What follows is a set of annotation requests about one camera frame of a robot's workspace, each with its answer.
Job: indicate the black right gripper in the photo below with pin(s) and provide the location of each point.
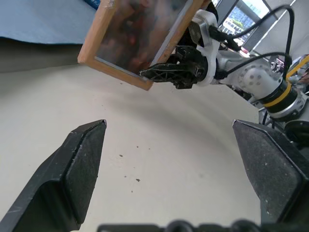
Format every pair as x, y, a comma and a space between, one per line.
196, 68

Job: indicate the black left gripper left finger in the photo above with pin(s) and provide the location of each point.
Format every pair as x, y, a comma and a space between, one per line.
60, 174

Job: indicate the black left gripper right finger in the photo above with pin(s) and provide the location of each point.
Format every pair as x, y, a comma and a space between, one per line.
275, 169

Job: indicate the wooden picture frame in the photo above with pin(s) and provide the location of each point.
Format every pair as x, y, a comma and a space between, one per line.
96, 43

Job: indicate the blue cloth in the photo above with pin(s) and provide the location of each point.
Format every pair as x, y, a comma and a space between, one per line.
36, 21

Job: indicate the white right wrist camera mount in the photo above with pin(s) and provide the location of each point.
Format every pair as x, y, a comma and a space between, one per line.
210, 55

